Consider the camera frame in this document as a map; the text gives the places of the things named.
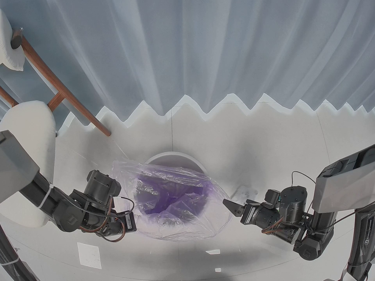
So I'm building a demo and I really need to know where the pale blue-white curtain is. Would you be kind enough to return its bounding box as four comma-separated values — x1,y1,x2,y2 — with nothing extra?
0,0,375,128

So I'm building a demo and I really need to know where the purple plastic bag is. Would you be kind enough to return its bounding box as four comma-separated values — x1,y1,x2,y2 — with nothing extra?
112,158,235,241

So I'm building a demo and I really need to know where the white cushioned wooden chair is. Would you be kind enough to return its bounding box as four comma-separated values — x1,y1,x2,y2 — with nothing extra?
0,9,112,228

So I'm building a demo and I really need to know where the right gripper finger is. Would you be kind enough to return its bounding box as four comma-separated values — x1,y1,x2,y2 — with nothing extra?
223,198,246,218

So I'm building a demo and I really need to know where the white trash bin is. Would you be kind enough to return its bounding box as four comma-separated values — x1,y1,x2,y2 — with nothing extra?
133,152,210,226

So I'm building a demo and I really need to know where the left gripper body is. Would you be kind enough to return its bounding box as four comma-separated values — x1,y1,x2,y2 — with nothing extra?
106,211,138,237

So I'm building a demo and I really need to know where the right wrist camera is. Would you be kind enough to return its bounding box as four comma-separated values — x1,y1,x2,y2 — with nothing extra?
264,189,282,210

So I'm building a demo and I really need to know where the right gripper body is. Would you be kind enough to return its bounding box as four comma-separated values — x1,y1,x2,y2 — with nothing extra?
240,201,281,226

